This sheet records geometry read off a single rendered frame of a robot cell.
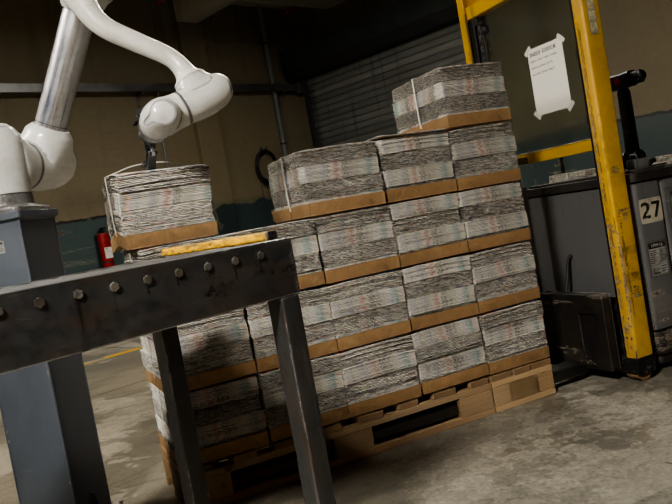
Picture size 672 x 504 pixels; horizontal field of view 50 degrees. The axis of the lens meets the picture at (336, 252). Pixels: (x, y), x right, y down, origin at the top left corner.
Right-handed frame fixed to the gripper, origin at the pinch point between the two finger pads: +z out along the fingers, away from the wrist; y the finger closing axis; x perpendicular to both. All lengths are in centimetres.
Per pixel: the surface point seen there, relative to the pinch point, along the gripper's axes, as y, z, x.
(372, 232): 43, -17, 68
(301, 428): 82, -94, 3
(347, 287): 60, -16, 55
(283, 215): 30, 9, 47
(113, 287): 46, -110, -30
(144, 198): 20.0, -17.8, -5.8
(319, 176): 21, -17, 52
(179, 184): 17.4, -19.0, 5.1
